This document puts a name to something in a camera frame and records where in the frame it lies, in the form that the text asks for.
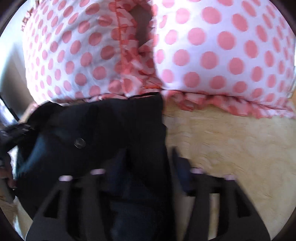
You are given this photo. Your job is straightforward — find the black pants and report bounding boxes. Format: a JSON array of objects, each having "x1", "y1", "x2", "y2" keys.
[{"x1": 16, "y1": 93, "x2": 177, "y2": 240}]

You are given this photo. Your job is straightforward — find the person left hand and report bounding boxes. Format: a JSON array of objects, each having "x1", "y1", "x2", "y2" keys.
[{"x1": 1, "y1": 157, "x2": 16, "y2": 189}]

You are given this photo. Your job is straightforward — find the cream patterned quilt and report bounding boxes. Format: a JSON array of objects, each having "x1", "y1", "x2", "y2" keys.
[{"x1": 1, "y1": 103, "x2": 295, "y2": 240}]

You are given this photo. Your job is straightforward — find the pink polka dot pillow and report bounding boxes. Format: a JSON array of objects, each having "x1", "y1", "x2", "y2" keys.
[
  {"x1": 139, "y1": 1, "x2": 295, "y2": 118},
  {"x1": 22, "y1": 1, "x2": 156, "y2": 104}
]

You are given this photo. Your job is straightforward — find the wall mounted television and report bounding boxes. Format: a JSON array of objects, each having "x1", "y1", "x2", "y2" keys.
[{"x1": 0, "y1": 96, "x2": 19, "y2": 129}]

